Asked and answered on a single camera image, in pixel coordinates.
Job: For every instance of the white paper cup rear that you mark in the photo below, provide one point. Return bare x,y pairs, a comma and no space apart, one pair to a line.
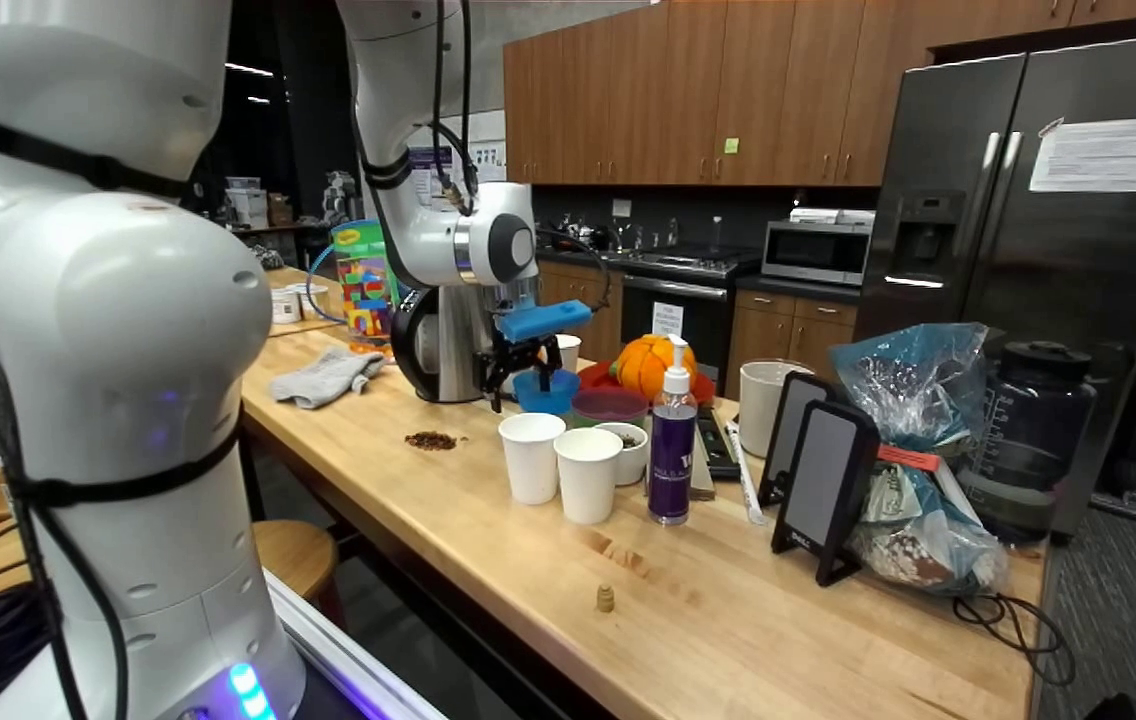
531,452

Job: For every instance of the grey knitted cloth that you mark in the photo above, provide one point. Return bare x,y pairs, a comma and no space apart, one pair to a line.
329,379

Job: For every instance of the white paper cup front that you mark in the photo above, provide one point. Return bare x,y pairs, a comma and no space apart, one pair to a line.
585,474

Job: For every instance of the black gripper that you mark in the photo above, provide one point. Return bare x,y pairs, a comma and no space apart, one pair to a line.
517,359

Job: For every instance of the brown crumbs pile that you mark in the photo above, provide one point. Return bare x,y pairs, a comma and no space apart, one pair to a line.
433,441

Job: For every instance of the large white mug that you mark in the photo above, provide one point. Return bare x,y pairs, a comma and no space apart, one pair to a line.
758,402

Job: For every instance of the stainless steel electric kettle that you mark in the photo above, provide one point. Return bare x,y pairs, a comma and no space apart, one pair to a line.
441,340

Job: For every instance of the purple spray bottle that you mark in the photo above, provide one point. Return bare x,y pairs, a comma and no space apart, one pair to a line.
674,433

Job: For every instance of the white paper cup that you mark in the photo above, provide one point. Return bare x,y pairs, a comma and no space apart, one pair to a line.
531,452
585,474

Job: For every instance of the blue plastic bag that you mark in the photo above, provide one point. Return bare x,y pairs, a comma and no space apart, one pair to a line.
921,389

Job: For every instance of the small cup with grounds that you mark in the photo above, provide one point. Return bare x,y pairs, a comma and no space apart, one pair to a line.
634,450

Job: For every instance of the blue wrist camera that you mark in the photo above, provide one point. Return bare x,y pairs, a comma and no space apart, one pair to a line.
534,322

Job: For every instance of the blue plastic bowl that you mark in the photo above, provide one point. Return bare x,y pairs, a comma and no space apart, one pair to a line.
547,389

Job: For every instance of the black speaker rear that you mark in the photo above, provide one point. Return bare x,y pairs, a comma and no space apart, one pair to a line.
785,438

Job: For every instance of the black refrigerator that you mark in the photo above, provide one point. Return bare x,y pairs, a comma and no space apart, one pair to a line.
1010,197

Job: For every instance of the orange plush pumpkin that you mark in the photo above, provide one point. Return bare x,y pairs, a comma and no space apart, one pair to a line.
646,362

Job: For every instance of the wooden upper cabinets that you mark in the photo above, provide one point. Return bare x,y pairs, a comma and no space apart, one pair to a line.
743,89

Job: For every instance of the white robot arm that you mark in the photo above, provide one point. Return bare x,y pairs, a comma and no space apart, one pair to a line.
127,331

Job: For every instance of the silver microwave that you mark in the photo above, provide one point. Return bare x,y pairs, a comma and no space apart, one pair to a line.
822,255

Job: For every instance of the wooden stool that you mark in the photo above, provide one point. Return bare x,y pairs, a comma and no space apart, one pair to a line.
297,554

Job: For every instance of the black blender jar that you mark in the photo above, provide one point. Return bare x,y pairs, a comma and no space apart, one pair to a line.
1036,411

